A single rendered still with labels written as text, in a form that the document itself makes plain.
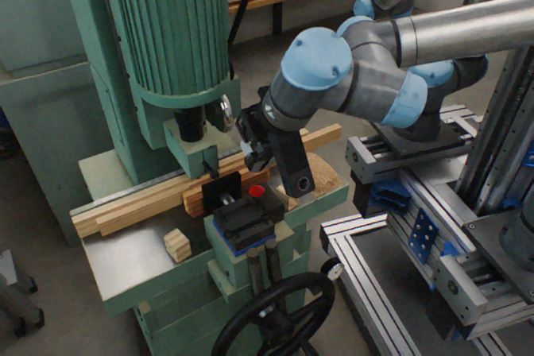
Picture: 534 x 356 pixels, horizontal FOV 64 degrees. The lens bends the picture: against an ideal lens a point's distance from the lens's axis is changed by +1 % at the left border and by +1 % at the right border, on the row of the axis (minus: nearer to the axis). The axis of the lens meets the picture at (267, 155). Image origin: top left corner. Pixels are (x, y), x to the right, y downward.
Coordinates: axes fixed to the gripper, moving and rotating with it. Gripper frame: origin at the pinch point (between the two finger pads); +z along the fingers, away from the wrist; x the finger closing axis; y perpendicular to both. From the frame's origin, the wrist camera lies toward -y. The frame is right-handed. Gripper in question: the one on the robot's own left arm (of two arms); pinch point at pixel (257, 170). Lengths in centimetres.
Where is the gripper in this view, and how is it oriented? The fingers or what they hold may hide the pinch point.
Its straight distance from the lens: 80.7
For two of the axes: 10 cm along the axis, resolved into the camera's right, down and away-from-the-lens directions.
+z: -2.7, 3.9, 8.8
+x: -8.5, 3.4, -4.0
